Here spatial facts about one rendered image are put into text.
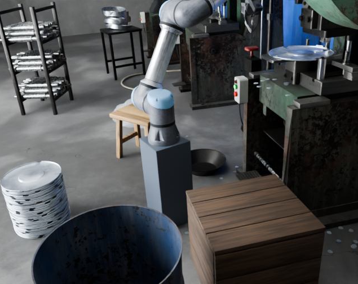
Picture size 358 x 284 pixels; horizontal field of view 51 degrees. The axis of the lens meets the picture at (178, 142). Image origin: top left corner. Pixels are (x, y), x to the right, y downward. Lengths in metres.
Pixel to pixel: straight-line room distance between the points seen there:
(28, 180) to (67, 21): 6.48
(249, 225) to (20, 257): 1.11
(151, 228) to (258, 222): 0.38
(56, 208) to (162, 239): 0.84
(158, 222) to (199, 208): 0.25
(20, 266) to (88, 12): 6.78
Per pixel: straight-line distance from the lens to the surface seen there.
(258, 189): 1.55
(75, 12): 8.22
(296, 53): 1.83
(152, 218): 1.25
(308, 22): 1.83
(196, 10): 1.69
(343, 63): 1.80
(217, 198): 1.50
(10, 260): 1.98
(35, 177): 1.98
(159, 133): 1.69
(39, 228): 2.01
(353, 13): 1.39
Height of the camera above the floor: 1.19
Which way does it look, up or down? 26 degrees down
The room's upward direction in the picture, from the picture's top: 4 degrees counter-clockwise
